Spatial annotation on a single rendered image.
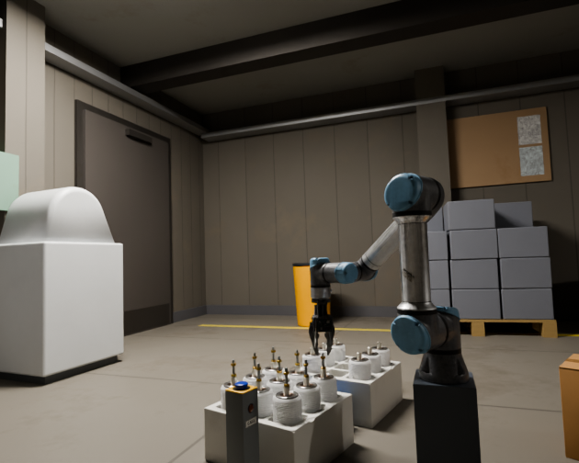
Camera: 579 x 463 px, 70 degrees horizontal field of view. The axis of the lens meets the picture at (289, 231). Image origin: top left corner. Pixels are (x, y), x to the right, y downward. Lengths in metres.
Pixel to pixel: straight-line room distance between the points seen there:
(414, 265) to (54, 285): 2.22
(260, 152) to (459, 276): 2.94
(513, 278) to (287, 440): 2.82
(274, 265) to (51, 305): 2.98
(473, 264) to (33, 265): 3.25
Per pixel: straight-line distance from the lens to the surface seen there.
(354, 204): 4.94
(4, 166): 3.44
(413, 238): 1.27
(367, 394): 1.83
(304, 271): 4.19
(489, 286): 3.83
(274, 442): 1.44
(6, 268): 3.14
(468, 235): 3.79
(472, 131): 4.97
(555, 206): 4.96
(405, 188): 1.26
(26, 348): 3.02
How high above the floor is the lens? 0.70
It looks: 4 degrees up
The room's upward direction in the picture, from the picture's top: 2 degrees counter-clockwise
